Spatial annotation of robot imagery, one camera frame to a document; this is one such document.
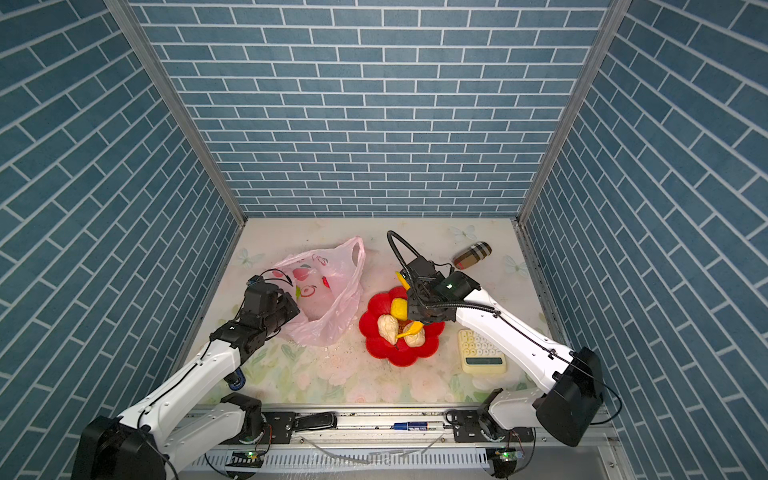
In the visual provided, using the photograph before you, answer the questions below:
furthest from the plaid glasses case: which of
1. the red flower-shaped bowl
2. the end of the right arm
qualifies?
the end of the right arm

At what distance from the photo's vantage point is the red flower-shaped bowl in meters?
0.84

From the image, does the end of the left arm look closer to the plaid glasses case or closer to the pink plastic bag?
the pink plastic bag

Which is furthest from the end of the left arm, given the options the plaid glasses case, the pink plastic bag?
the plaid glasses case

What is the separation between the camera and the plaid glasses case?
42.1 inches
